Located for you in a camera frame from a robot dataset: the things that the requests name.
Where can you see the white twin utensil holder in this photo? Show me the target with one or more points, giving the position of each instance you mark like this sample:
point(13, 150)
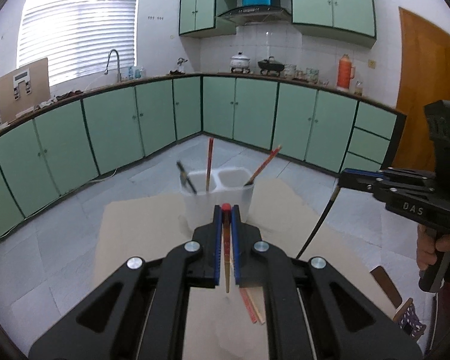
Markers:
point(226, 185)

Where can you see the orange thermos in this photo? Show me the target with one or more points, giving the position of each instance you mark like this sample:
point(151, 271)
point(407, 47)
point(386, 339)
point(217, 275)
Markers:
point(346, 73)

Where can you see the red patterned bamboo chopstick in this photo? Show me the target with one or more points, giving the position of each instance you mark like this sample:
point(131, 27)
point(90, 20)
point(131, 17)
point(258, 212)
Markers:
point(209, 163)

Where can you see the black wok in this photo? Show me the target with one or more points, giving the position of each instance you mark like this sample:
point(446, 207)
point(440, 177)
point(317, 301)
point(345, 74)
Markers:
point(270, 67)

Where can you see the black chopstick silver band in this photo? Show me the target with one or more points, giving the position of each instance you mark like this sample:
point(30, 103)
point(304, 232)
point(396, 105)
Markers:
point(184, 178)

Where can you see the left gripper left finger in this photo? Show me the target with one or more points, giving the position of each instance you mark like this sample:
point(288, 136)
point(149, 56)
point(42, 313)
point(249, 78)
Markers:
point(140, 310)

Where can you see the white ceramic pot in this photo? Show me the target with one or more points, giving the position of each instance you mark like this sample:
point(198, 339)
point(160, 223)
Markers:
point(240, 63)

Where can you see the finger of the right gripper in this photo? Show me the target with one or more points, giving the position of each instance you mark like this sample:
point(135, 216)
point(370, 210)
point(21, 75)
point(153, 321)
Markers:
point(367, 184)
point(359, 172)

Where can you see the green lower cabinets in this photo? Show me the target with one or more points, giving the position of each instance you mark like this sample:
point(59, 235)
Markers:
point(58, 149)

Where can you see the green upper cabinets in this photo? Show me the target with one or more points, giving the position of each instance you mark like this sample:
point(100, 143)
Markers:
point(351, 21)

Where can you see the person's right hand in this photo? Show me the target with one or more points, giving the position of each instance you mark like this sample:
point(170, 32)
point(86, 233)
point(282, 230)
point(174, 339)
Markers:
point(427, 248)

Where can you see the white window blind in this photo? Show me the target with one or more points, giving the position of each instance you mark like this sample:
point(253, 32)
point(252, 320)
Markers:
point(78, 37)

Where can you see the green cabinets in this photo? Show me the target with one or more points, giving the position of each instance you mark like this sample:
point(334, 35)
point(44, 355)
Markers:
point(58, 149)
point(351, 21)

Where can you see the wooden door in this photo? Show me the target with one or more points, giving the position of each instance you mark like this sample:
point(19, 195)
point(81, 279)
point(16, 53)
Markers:
point(425, 78)

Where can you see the plain bamboo chopstick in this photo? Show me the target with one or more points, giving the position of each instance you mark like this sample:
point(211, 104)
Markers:
point(254, 300)

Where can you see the range hood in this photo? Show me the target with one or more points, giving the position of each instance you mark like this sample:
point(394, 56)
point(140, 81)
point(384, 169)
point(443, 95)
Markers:
point(242, 16)

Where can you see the cardboard box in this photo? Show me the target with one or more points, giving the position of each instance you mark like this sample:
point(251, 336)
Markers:
point(23, 89)

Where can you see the glass jar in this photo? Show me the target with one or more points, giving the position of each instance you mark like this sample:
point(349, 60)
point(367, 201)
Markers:
point(358, 89)

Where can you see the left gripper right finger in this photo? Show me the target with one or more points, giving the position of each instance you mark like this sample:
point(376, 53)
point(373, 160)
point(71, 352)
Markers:
point(312, 310)

